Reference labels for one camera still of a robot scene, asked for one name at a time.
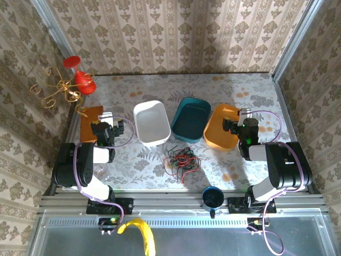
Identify black cable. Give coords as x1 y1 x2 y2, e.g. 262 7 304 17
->
173 147 200 174
170 154 199 183
167 146 195 171

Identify pile of wires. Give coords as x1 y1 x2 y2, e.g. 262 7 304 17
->
175 149 202 184

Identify red cable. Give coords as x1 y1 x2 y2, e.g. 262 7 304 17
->
163 153 187 177

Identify orange plastic bin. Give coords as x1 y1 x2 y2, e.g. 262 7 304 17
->
203 103 247 153

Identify orange wooden block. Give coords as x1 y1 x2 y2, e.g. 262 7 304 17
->
79 106 104 143

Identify white plastic bin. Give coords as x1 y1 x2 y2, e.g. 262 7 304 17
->
133 100 172 147

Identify teal plastic bin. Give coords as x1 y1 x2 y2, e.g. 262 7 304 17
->
170 97 212 144

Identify clear plastic cup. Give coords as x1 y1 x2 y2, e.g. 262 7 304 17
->
93 164 110 182

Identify red plastic goblet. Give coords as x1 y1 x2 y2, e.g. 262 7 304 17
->
63 55 97 96

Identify blue mug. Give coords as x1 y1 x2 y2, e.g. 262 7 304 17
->
201 186 225 219

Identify small black controller box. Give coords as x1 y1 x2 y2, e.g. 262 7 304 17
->
98 217 120 236
247 217 270 235

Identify yellow banana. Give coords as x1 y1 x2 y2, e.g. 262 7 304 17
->
117 218 157 256

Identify grey vented metal tray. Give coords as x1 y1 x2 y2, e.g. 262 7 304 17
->
26 209 338 256

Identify aluminium table side rail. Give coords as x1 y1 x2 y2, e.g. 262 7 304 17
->
42 98 85 197
274 77 320 194

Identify gold wire ornament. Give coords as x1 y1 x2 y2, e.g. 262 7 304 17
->
29 66 95 117

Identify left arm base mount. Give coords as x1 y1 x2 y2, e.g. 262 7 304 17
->
86 197 134 215

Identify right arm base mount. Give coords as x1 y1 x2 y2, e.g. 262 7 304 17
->
228 196 278 214

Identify long aluminium frame rail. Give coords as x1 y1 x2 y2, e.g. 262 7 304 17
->
39 188 327 214

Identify aluminium frame post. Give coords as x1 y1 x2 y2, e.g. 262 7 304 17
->
29 0 80 73
271 0 326 81

